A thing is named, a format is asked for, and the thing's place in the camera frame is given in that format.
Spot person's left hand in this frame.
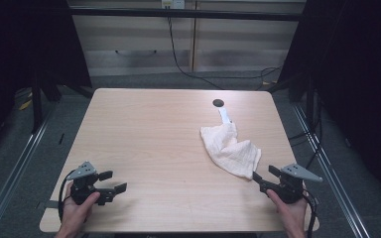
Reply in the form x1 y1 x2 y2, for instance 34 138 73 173
61 182 101 230

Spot metal floor rail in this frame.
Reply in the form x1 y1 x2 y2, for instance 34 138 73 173
0 107 58 238
292 103 372 238

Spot yellow floor tape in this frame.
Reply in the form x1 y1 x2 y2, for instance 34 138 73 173
18 98 34 112

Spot black metal stand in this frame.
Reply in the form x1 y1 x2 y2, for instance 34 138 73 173
30 69 45 135

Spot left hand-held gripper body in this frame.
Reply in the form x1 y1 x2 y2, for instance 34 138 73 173
66 161 117 206

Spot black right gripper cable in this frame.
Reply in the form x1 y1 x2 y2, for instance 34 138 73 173
302 192 319 238

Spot dark cabinet handle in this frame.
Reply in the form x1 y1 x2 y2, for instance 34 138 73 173
114 49 159 58

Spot long black hanging cable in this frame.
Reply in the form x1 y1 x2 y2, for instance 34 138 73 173
166 16 283 91

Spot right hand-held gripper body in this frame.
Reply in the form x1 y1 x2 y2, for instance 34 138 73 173
259 163 324 204

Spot black floor cables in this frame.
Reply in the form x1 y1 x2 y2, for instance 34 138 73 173
287 92 324 171

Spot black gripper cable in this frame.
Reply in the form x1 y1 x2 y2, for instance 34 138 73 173
302 192 319 238
58 170 77 223

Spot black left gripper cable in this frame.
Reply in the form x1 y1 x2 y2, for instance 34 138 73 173
58 170 77 223

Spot black horizontal metal bar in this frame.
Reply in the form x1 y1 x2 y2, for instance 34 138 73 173
68 7 305 23

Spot white towel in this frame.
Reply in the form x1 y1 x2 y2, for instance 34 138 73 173
199 107 263 180

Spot grey tape strip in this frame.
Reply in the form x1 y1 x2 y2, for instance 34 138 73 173
35 199 60 210

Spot person's right hand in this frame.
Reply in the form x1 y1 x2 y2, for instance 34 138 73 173
266 188 310 230

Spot white wall socket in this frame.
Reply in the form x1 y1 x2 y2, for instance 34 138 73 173
161 0 186 10

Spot black curtain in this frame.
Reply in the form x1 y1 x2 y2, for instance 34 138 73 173
277 0 381 207
0 0 93 163

